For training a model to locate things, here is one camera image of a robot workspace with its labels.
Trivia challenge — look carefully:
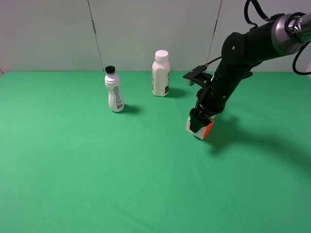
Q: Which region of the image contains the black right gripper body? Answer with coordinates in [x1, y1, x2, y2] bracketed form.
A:
[193, 80, 230, 119]

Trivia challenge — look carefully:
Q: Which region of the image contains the multicolour puzzle cube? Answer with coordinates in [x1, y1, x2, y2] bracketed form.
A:
[186, 117, 214, 140]

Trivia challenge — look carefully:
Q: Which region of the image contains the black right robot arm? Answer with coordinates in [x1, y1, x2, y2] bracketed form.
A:
[184, 12, 311, 133]

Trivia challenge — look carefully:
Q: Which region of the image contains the white bottle black cap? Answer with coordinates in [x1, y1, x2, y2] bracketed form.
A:
[104, 66, 125, 113]

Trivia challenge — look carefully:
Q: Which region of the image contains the green table cloth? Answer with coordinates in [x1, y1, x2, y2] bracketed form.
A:
[0, 72, 311, 233]

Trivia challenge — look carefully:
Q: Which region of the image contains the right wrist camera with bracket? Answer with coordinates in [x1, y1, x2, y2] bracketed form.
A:
[183, 65, 213, 88]

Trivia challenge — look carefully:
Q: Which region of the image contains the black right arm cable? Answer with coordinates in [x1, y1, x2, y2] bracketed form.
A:
[204, 0, 311, 76]

